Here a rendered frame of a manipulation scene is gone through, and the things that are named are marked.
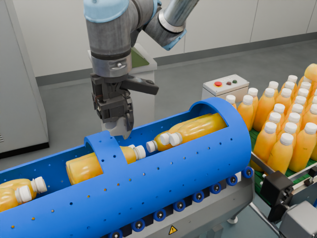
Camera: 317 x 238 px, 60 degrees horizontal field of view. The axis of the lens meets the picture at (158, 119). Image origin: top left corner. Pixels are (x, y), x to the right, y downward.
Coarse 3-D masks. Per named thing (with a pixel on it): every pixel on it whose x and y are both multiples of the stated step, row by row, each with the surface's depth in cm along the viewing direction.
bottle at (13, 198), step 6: (0, 192) 66; (6, 192) 66; (12, 192) 67; (18, 192) 68; (0, 198) 65; (6, 198) 65; (12, 198) 66; (18, 198) 67; (0, 204) 64; (6, 204) 65; (12, 204) 66; (18, 204) 69; (0, 210) 64
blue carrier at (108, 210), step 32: (160, 128) 102; (224, 128) 84; (64, 160) 88; (160, 160) 75; (192, 160) 78; (224, 160) 83; (64, 192) 65; (96, 192) 67; (128, 192) 71; (160, 192) 75; (192, 192) 84; (0, 224) 59; (32, 224) 62; (64, 224) 64; (96, 224) 69
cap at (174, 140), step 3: (171, 135) 86; (174, 135) 85; (171, 138) 86; (174, 138) 85; (177, 138) 85; (171, 141) 87; (174, 141) 85; (177, 141) 85; (171, 144) 87; (174, 144) 85; (177, 144) 86
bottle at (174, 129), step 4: (200, 116) 98; (204, 116) 98; (188, 120) 96; (192, 120) 96; (176, 124) 95; (180, 124) 94; (172, 128) 94; (176, 128) 93; (168, 132) 94; (172, 132) 93
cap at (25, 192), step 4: (20, 188) 69; (24, 188) 68; (28, 188) 71; (20, 192) 68; (24, 192) 68; (28, 192) 68; (24, 196) 68; (28, 196) 68; (24, 200) 68; (28, 200) 69
